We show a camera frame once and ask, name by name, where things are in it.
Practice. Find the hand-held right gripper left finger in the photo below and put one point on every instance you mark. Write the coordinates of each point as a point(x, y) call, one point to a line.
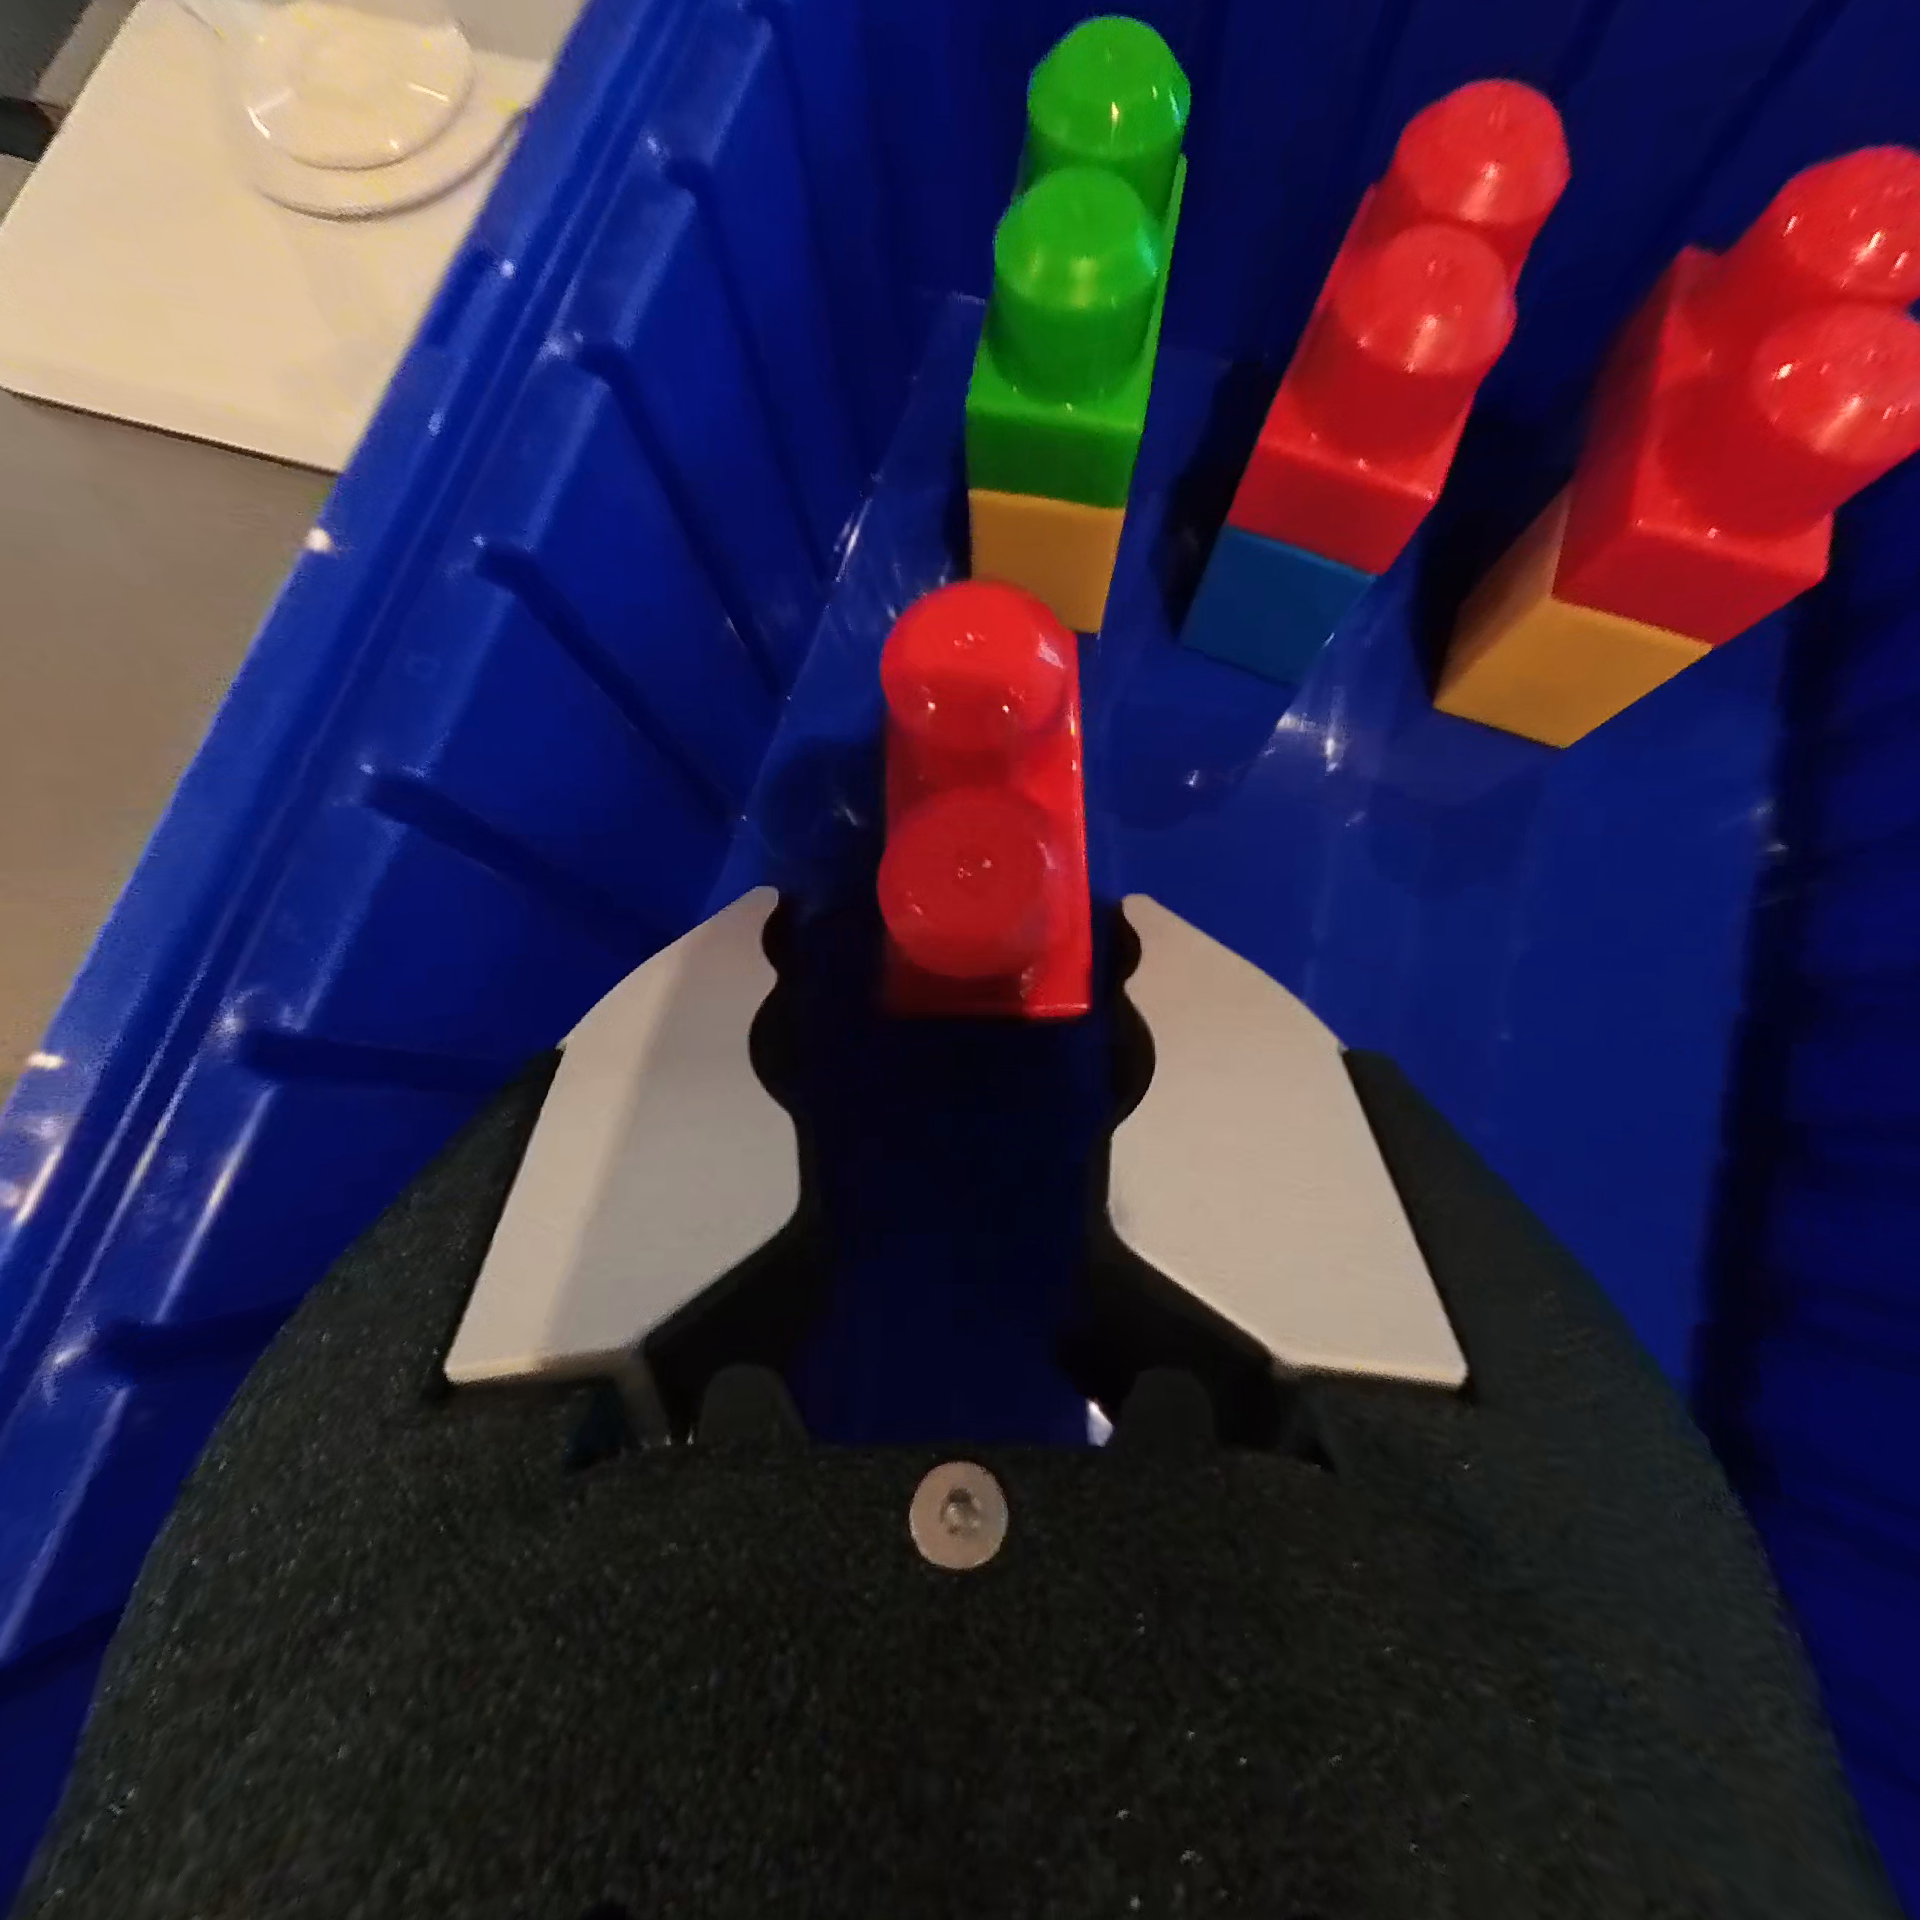
point(631, 1170)

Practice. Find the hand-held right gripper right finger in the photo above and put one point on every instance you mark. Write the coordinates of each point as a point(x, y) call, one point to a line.
point(1275, 1185)

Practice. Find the blue plastic bin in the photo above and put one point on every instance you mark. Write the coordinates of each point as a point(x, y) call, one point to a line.
point(598, 673)

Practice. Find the blue one-stud block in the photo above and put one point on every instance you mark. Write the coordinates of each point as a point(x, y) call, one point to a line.
point(1275, 597)

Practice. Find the yellow one-stud block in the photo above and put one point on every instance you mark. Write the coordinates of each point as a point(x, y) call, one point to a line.
point(1559, 659)
point(1042, 557)

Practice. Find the green two-stud block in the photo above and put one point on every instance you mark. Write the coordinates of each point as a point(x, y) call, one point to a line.
point(1071, 302)

